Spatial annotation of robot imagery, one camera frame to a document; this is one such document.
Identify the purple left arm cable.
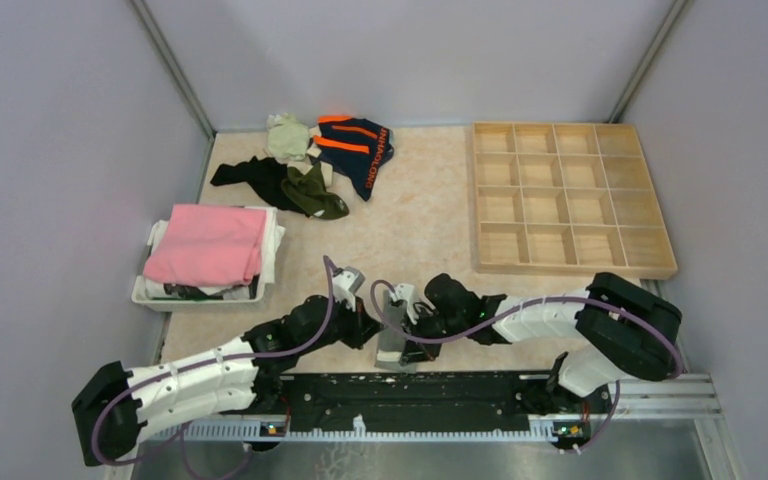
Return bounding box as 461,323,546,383
89,255,340,480

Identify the wooden compartment tray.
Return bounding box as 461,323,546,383
471,122,678,280

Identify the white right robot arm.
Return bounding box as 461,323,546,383
382,272,684,412

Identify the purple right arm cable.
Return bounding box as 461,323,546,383
369,278,686,455

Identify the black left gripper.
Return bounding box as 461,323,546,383
298,291,383,356

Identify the dark green underwear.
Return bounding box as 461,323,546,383
281,168,350,220

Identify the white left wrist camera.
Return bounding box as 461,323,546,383
331,267,366,312

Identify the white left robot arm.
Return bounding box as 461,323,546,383
71,295,382,466

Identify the aluminium frame rail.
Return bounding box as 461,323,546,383
139,371,743,479

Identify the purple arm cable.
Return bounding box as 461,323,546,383
89,255,340,480
369,278,686,455

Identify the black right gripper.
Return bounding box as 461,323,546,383
401,303,467,363

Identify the grey underwear white waistband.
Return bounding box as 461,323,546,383
374,300,426,373

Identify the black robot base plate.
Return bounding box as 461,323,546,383
236,371,611,433

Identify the pink folded cloth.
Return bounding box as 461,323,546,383
143,204,267,287

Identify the navy orange underwear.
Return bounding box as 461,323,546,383
311,115,395,201

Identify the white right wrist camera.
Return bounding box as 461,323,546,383
387,283,419,325

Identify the light green underwear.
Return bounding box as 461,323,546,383
265,113,310,161

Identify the black underwear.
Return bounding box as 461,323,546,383
210,157,305,215

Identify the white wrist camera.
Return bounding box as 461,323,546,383
331,267,366,312
387,283,419,325

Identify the white perforated plastic basket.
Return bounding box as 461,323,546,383
131,220,286,313

